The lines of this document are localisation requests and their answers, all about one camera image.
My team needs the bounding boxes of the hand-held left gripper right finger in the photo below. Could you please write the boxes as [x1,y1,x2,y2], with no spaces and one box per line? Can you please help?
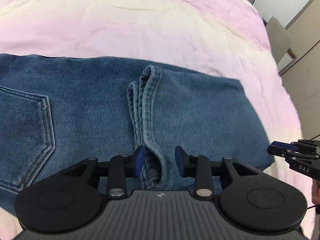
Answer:
[175,145,261,200]

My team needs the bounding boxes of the grey upholstered chair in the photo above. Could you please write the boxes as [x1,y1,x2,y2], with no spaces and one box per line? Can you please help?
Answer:
[264,16,298,65]

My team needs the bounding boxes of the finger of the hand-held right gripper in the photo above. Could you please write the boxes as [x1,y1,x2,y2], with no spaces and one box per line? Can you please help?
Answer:
[267,141,298,160]
[290,139,320,154]

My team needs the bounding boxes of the blue denim pants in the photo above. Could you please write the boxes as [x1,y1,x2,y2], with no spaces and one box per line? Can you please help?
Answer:
[0,53,276,216]

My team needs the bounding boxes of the pink floral bed blanket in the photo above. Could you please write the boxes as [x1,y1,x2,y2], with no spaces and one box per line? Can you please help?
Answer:
[0,0,316,240]

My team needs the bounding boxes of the person's right hand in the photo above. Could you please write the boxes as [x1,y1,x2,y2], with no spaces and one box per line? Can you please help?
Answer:
[311,179,320,214]

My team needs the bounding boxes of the beige wardrobe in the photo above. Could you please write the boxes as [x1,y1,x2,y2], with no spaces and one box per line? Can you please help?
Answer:
[252,0,320,141]

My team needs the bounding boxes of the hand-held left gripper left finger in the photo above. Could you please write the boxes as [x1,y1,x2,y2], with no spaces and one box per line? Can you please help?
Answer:
[62,145,146,200]

